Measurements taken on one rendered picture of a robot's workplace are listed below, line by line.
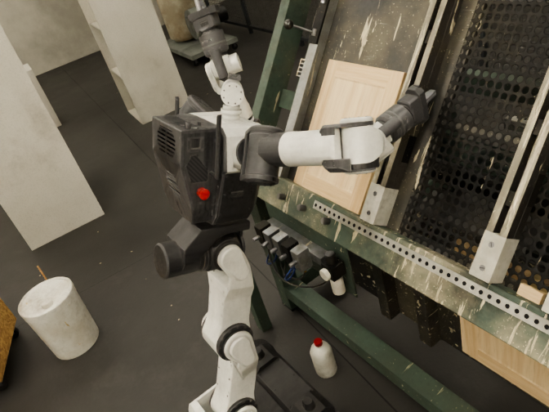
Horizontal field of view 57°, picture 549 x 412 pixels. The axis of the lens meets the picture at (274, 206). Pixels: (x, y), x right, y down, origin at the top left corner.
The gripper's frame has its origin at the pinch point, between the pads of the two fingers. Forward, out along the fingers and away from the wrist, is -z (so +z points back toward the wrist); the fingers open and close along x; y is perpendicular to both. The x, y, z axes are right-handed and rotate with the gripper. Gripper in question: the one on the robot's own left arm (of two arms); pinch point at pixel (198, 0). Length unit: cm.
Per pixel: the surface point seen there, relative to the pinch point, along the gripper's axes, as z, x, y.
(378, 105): 52, 47, -9
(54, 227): 95, -247, -85
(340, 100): 48, 31, -19
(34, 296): 103, -160, 7
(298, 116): 50, 11, -23
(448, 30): 35, 74, -8
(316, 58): 32.0, 21.8, -31.5
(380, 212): 81, 45, 14
